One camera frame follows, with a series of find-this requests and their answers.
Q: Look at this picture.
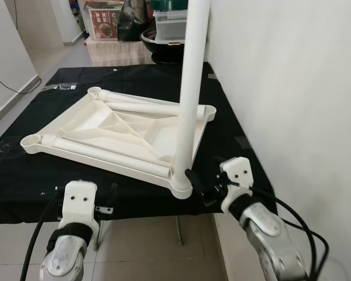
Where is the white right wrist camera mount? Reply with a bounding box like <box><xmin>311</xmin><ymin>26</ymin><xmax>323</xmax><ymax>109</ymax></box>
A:
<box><xmin>219</xmin><ymin>157</ymin><xmax>253</xmax><ymax>214</ymax></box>

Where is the green lid plastic container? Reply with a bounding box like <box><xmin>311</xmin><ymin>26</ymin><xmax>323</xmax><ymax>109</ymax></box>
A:
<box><xmin>150</xmin><ymin>0</ymin><xmax>189</xmax><ymax>12</ymax></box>

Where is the black tablecloth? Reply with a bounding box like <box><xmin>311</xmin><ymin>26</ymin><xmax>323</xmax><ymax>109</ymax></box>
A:
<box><xmin>0</xmin><ymin>61</ymin><xmax>277</xmax><ymax>226</ymax></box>

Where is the black plastic bag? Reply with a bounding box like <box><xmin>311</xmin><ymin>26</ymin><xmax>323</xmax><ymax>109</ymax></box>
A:
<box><xmin>118</xmin><ymin>0</ymin><xmax>154</xmax><ymax>42</ymax></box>

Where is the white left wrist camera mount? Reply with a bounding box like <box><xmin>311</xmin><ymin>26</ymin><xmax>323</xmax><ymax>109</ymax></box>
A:
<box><xmin>58</xmin><ymin>180</ymin><xmax>100</xmax><ymax>235</ymax></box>

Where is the black round basin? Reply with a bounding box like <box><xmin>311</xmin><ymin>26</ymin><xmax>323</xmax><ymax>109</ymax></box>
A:
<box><xmin>140</xmin><ymin>26</ymin><xmax>188</xmax><ymax>64</ymax></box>

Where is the red printed carton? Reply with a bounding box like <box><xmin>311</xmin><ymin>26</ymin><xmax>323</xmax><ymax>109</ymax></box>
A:
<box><xmin>84</xmin><ymin>2</ymin><xmax>125</xmax><ymax>40</ymax></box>

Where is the clear plastic bag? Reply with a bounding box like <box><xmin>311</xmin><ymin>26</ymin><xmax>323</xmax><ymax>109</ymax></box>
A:
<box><xmin>44</xmin><ymin>83</ymin><xmax>78</xmax><ymax>91</ymax></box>

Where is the large grey tape patch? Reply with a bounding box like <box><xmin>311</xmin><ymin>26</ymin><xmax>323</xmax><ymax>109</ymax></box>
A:
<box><xmin>234</xmin><ymin>136</ymin><xmax>249</xmax><ymax>150</ymax></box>

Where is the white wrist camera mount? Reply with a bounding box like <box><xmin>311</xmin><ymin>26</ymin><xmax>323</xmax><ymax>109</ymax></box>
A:
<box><xmin>58</xmin><ymin>180</ymin><xmax>100</xmax><ymax>235</ymax></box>
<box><xmin>219</xmin><ymin>157</ymin><xmax>253</xmax><ymax>214</ymax></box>

